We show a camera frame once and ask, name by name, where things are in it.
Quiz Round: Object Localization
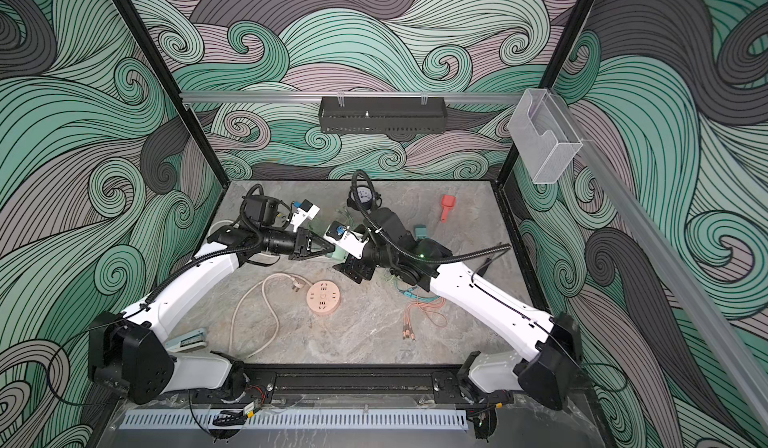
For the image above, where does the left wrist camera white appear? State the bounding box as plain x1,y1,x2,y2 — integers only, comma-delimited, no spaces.
289,199,320,232

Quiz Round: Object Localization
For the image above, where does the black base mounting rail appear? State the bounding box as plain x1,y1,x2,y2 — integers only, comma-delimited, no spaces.
179,363,592,406

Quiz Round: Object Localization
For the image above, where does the red plastic clamp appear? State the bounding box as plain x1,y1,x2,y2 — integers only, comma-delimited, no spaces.
440,194,456,223

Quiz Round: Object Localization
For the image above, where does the aluminium rail wall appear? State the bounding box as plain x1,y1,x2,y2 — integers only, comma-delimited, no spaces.
180,90,523,106
546,90,767,428

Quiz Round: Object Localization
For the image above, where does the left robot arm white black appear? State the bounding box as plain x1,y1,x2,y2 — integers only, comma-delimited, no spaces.
87,188,334,405

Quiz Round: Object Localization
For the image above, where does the pink usb cable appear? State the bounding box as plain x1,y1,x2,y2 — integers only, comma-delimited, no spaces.
400,291,450,342

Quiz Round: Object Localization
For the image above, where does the clear plastic wall holder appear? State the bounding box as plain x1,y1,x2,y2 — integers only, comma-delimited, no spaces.
507,88,583,185

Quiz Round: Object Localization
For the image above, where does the pink round socket with cable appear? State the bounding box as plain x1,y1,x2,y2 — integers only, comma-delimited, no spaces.
229,272,342,360

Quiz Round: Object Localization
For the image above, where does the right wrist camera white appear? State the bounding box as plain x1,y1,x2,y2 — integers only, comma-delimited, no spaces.
323,221,368,260

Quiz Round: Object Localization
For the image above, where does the black pressure gauge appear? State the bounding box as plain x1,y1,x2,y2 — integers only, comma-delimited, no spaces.
346,185,382,212

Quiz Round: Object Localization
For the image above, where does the white slotted cable duct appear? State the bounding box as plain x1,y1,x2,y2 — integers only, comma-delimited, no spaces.
118,408,469,431

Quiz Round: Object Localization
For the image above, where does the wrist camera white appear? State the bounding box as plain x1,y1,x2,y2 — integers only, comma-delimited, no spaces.
289,199,320,232
323,221,368,260

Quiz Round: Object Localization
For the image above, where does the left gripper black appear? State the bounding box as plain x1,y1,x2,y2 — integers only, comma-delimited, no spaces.
261,229,336,261

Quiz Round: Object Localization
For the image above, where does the black perforated metal tray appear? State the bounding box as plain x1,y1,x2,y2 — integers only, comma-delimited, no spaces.
318,98,448,139

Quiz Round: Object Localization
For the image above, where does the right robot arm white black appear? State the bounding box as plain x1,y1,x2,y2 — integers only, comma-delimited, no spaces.
325,170,583,410

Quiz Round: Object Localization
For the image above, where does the aluminium rail back wall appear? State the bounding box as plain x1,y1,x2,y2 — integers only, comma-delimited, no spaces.
180,90,523,106

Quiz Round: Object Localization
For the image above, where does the aluminium rail right wall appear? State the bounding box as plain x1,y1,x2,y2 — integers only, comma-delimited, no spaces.
546,90,767,428

